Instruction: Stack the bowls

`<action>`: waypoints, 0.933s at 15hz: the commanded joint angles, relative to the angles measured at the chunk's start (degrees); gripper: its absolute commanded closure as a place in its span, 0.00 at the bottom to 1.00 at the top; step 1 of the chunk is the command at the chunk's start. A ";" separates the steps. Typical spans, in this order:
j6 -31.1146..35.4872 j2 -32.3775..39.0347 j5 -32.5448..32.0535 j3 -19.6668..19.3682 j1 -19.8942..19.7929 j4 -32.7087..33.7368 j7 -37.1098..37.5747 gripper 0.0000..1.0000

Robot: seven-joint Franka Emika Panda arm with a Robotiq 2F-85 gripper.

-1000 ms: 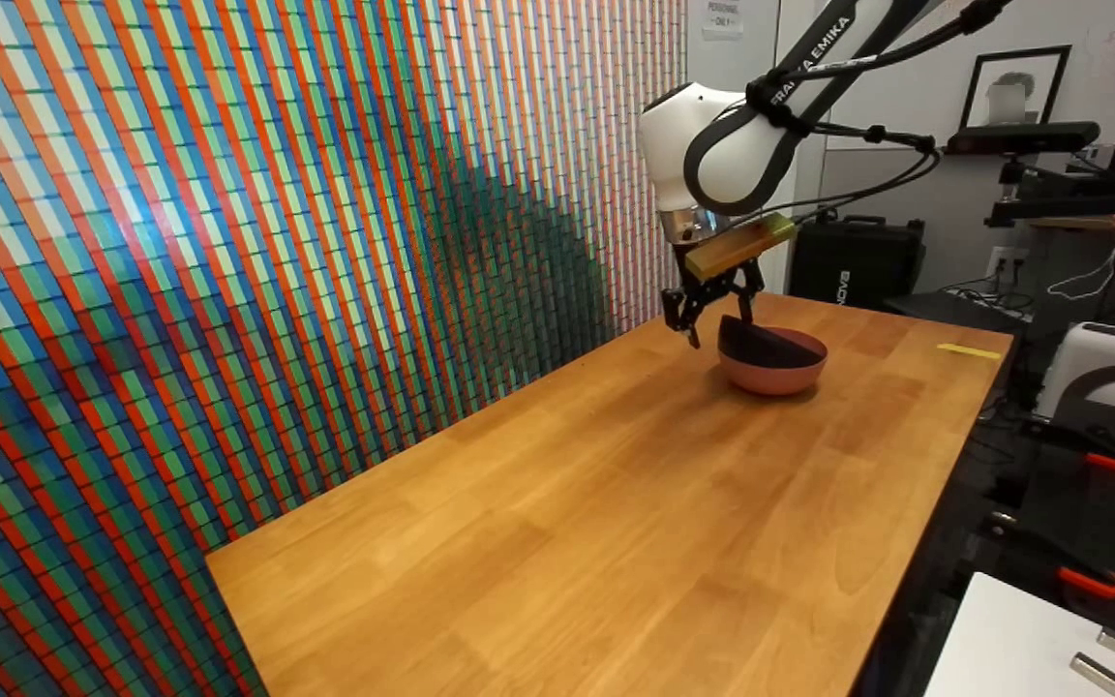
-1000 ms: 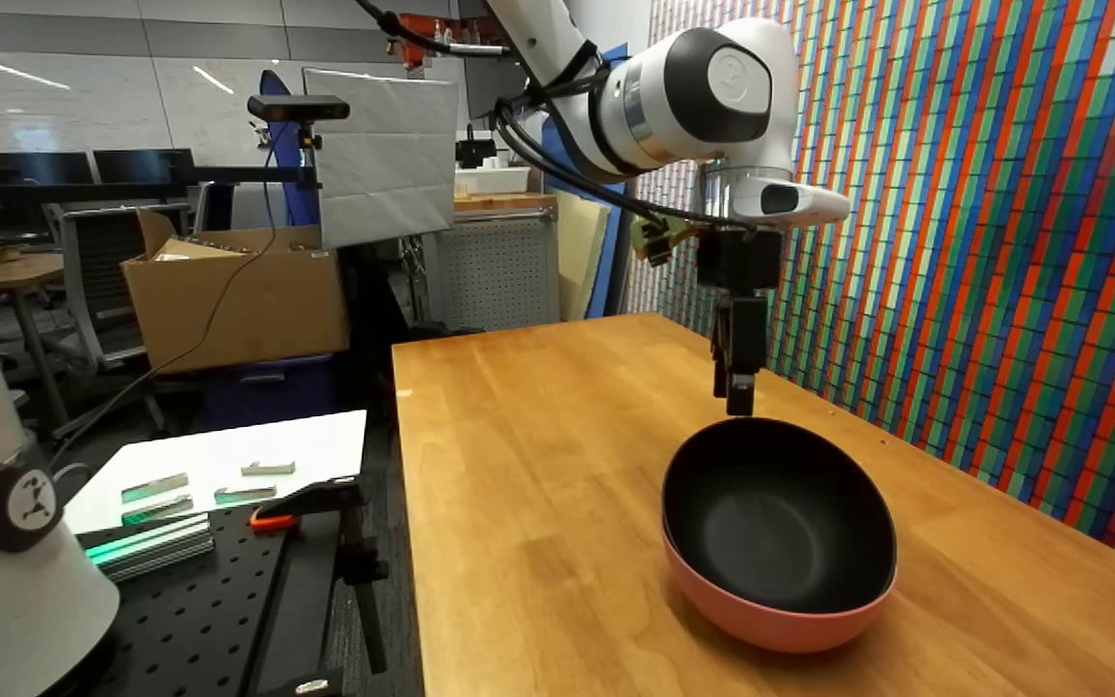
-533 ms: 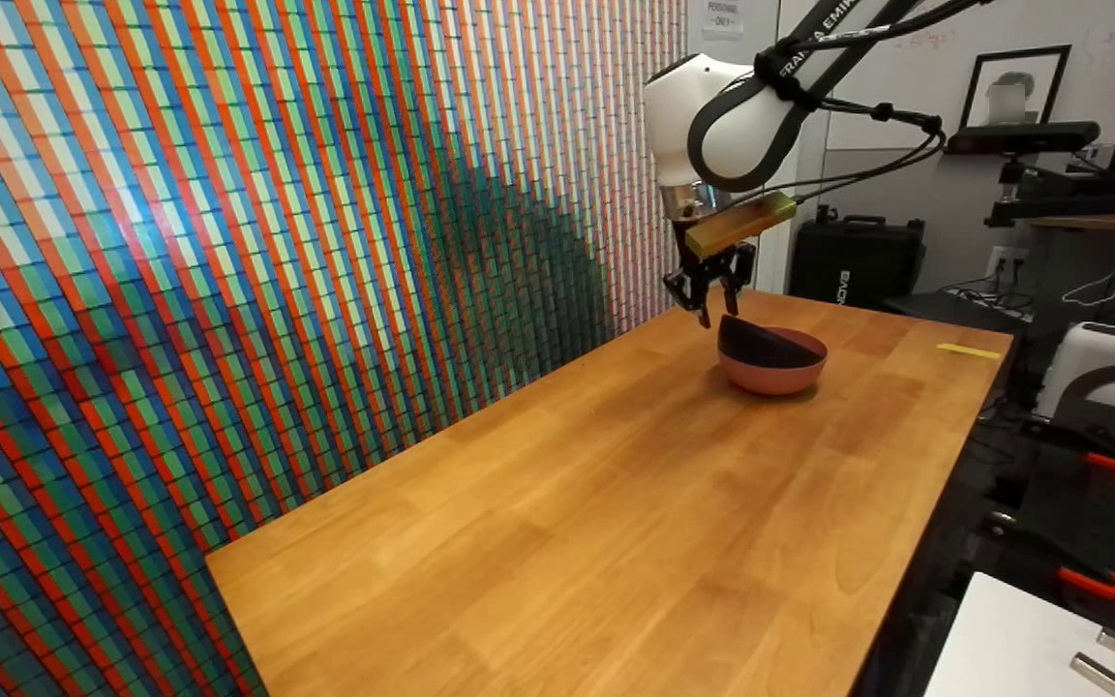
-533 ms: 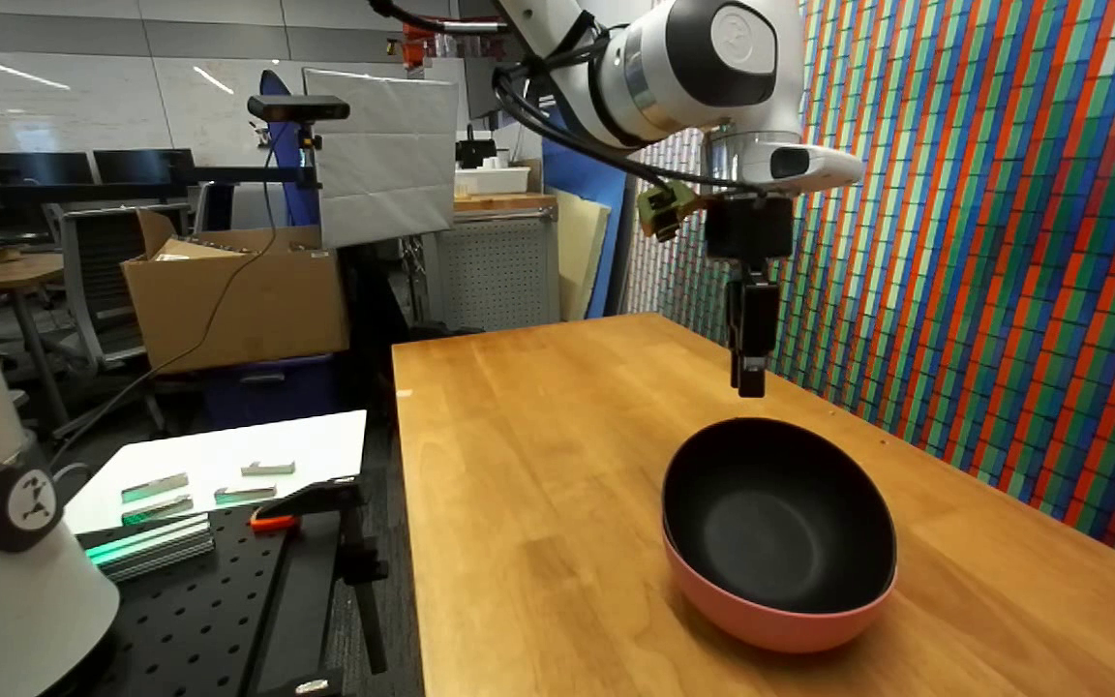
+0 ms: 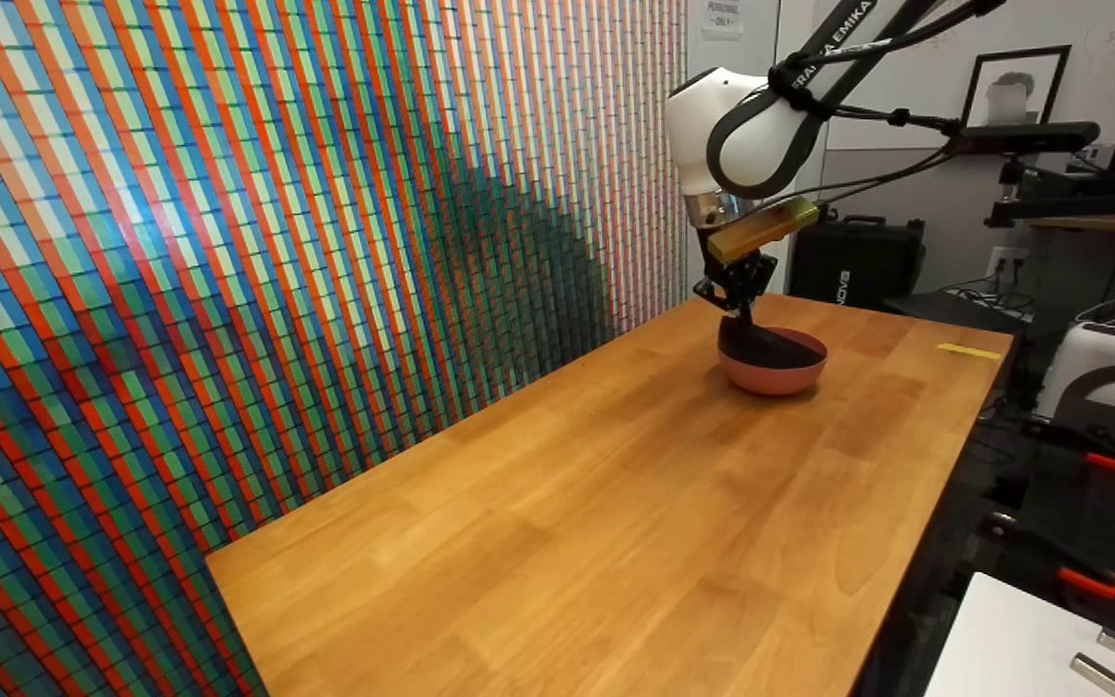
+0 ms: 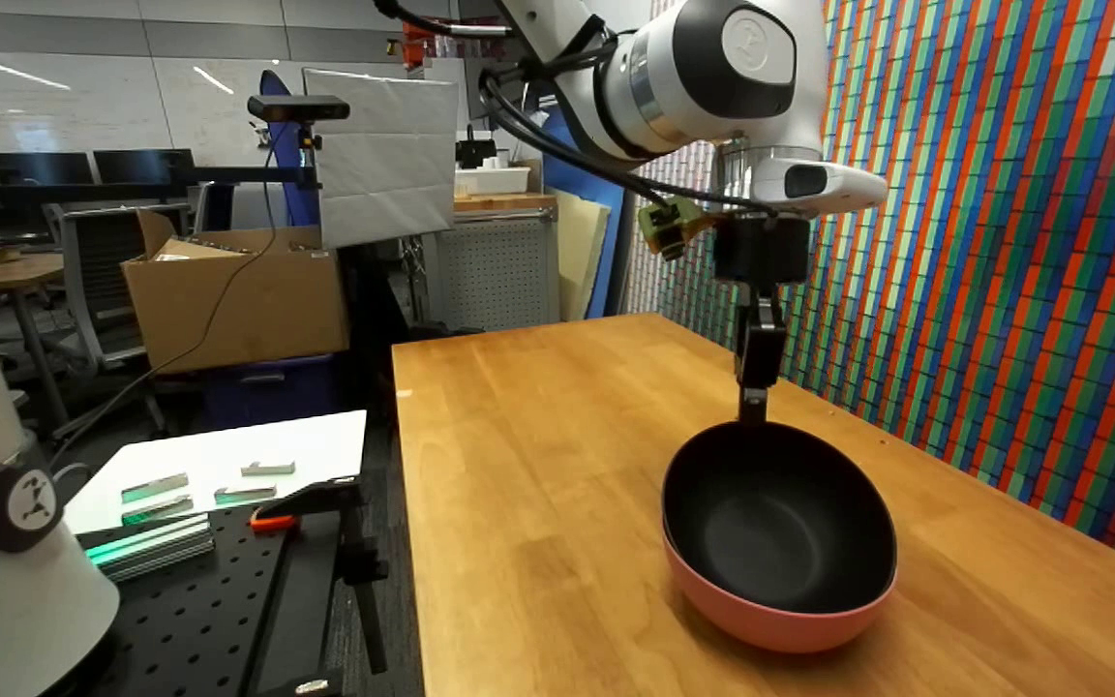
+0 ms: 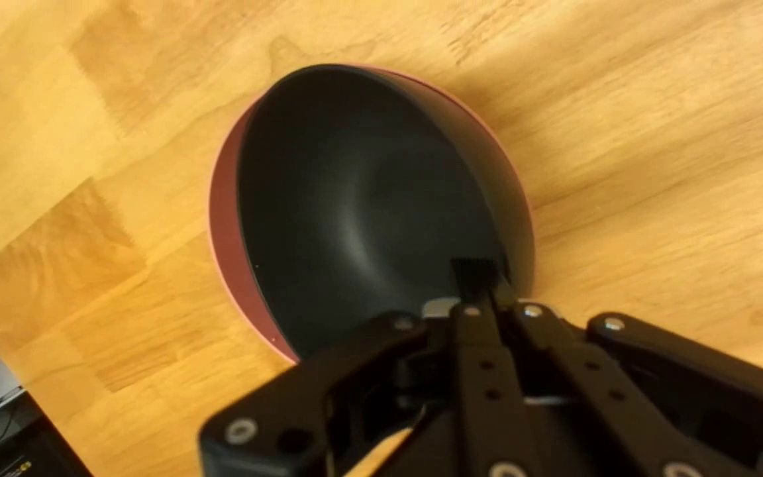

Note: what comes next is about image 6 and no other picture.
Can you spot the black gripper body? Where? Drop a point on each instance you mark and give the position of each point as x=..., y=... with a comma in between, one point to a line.
x=765, y=251

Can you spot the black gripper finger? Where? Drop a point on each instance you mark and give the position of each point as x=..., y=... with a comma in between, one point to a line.
x=749, y=372
x=772, y=344

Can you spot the black bowl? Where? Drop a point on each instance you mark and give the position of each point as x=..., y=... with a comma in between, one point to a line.
x=775, y=530

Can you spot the blue upright panel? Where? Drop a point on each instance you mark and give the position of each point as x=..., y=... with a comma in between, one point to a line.
x=608, y=246

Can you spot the beige upright board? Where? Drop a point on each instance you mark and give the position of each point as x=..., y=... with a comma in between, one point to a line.
x=579, y=255

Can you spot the pink bowl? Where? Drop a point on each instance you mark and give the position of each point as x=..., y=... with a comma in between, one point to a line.
x=765, y=627

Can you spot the white rectangular panel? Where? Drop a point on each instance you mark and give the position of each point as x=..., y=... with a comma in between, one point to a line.
x=384, y=161

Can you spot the white flat board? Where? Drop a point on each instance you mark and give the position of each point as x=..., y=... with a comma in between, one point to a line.
x=312, y=446

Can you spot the short grey metal bar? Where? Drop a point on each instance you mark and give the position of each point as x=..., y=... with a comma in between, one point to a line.
x=155, y=485
x=270, y=467

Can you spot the orange and black bar clamp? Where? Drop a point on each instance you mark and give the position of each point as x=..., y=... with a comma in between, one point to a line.
x=272, y=521

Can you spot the brown cardboard box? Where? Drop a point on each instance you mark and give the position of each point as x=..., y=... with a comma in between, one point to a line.
x=234, y=313

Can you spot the black perforated breadboard plate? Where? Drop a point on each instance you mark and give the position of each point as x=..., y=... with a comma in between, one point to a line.
x=194, y=633

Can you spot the black computer monitor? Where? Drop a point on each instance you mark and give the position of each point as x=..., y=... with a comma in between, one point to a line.
x=146, y=168
x=38, y=168

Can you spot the grey office chair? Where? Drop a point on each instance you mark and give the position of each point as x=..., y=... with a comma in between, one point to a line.
x=99, y=277

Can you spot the round wooden side table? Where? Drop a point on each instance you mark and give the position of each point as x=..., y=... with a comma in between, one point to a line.
x=1, y=273

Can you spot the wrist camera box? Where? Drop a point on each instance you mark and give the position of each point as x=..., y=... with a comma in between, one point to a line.
x=832, y=183

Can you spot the black stereo camera bar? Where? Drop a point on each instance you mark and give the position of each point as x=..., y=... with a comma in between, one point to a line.
x=296, y=112

